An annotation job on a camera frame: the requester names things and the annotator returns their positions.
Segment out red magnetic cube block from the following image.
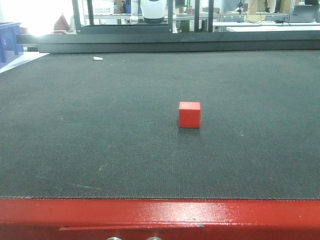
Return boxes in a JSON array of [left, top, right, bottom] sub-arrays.
[[178, 101, 201, 129]]

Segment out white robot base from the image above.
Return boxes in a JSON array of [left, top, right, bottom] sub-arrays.
[[140, 0, 167, 24]]

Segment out small white paper scrap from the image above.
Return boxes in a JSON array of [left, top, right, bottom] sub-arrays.
[[93, 56, 104, 61]]

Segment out green box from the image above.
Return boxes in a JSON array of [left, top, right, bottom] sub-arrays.
[[180, 20, 190, 33]]

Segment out white background table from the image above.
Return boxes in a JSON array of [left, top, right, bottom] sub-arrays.
[[212, 21, 320, 32]]

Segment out white plastic crate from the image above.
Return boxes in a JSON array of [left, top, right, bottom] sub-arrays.
[[92, 0, 115, 15]]

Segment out red cone object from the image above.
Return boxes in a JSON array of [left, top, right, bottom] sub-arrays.
[[53, 14, 70, 34]]

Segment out blue plastic stool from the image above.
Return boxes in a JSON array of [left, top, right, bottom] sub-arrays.
[[0, 22, 24, 63]]

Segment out red metal table edge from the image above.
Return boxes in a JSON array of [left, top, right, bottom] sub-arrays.
[[0, 198, 320, 240]]

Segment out grey laptop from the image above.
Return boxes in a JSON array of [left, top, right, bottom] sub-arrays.
[[289, 5, 320, 23]]

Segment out black metal frame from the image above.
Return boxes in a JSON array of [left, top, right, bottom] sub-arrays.
[[16, 1, 320, 54]]

